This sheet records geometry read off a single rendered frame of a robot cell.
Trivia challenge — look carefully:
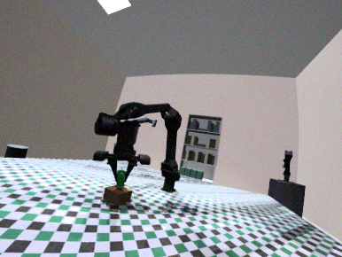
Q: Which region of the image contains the tan square block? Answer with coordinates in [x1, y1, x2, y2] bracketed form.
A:
[103, 184, 132, 206]

